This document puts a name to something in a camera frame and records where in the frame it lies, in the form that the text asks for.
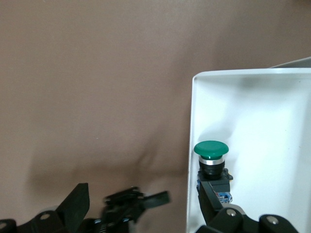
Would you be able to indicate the brown table mat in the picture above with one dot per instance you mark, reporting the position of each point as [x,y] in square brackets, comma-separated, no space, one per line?
[73,72]

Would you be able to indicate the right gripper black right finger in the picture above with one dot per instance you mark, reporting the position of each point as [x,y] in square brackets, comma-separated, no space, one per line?
[209,206]

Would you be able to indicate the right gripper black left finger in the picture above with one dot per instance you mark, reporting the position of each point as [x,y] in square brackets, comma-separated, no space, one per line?
[73,206]

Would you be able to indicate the green mushroom push button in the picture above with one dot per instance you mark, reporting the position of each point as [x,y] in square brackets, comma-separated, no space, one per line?
[211,148]

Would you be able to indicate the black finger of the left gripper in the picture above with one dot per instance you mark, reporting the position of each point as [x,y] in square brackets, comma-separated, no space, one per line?
[121,204]
[156,199]

